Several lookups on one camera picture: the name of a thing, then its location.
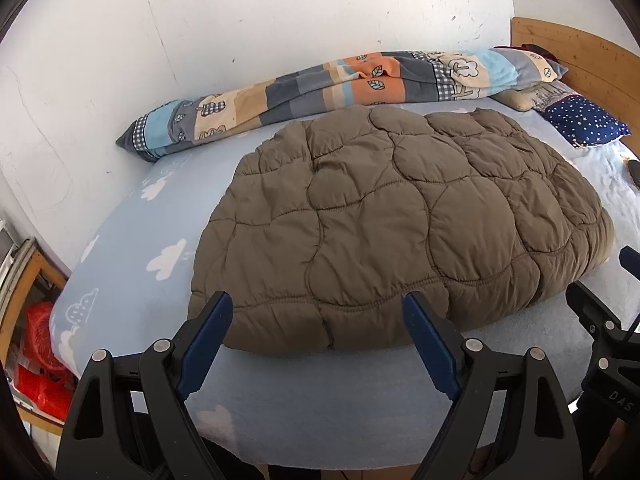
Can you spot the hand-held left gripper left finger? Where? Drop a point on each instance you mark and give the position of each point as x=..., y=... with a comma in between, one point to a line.
x=210, y=340

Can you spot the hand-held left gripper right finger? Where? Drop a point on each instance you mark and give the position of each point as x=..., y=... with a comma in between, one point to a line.
x=432, y=350

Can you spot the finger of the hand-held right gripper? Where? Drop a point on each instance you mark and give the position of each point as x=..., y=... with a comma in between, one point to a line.
x=631, y=260
x=587, y=305

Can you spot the brown quilted jacket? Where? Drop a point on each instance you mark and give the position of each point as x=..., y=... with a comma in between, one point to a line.
x=390, y=220

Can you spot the person's right hand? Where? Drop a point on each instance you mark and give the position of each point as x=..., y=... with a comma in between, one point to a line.
x=619, y=437

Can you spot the blue cloud bedsheet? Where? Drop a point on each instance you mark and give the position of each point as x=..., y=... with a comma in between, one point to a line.
x=325, y=400

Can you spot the blue star pillow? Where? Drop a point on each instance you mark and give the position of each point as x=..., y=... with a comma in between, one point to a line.
x=585, y=120

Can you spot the red mesh basket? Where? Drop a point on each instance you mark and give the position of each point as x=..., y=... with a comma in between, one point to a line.
x=40, y=325

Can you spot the red plastic bag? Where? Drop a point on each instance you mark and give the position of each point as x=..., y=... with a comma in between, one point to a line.
x=42, y=392

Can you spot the grey patterned pillow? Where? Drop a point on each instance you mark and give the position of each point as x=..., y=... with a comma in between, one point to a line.
x=552, y=92

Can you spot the wooden shelf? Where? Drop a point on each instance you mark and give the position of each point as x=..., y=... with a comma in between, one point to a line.
x=35, y=272

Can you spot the beige pillow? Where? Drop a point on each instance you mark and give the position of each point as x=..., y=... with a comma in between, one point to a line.
x=517, y=100

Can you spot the wooden headboard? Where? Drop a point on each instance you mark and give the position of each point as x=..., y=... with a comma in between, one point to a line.
x=590, y=55

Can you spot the dark red cloth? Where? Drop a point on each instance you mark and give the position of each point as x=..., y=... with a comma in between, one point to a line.
x=542, y=51

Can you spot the patchwork blanket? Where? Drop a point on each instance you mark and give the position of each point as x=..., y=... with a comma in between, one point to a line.
x=310, y=90

